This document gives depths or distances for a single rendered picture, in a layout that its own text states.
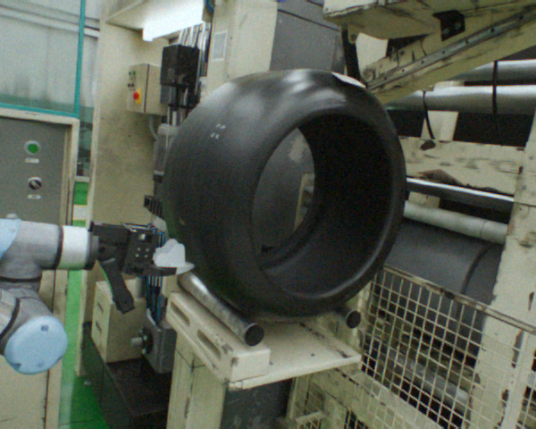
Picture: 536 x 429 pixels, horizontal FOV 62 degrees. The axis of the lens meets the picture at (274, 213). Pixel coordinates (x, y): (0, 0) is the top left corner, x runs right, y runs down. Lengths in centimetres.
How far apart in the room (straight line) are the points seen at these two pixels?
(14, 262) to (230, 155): 38
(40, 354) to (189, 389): 76
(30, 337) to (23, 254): 16
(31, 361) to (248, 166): 44
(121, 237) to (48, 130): 61
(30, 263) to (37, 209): 62
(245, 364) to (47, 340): 40
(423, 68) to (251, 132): 57
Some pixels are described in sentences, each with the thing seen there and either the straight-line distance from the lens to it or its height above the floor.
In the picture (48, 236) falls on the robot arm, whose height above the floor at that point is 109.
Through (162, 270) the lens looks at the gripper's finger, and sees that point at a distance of 85.
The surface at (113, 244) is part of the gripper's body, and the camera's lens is 84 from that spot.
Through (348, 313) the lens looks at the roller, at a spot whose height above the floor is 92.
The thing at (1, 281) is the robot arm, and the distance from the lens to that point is 81.
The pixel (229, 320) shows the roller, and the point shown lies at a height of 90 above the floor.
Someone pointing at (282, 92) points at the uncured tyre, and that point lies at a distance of 85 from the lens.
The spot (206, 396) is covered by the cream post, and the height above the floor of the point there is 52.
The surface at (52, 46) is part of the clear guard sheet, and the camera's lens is 137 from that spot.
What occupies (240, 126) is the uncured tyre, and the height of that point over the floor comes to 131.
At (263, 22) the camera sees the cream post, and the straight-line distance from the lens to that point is 126.
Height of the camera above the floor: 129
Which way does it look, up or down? 9 degrees down
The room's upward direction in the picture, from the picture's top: 8 degrees clockwise
